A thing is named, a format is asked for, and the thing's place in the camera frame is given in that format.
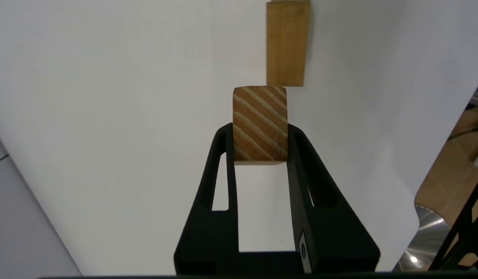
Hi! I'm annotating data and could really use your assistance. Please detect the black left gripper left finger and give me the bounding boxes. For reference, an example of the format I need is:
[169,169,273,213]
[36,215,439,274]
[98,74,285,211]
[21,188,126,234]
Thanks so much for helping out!
[174,122,240,276]

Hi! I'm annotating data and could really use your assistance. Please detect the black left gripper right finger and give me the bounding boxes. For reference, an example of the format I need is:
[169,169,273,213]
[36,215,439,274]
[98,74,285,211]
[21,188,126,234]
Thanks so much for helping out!
[287,123,381,274]

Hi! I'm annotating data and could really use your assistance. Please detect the triangular wooden building block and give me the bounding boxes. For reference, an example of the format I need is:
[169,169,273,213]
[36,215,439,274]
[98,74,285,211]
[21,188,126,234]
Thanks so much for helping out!
[232,86,289,166]

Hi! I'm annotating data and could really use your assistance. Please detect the rectangular wooden building block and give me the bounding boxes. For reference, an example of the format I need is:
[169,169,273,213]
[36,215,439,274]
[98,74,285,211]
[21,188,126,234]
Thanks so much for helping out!
[266,0,312,87]

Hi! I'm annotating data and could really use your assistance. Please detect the round silver metal disc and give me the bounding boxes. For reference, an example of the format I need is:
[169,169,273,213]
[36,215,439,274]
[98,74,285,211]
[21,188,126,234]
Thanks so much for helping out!
[393,205,451,272]

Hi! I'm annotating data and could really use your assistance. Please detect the black metal frame struts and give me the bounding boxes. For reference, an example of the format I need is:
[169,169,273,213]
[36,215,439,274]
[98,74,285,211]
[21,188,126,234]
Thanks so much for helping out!
[428,180,478,272]

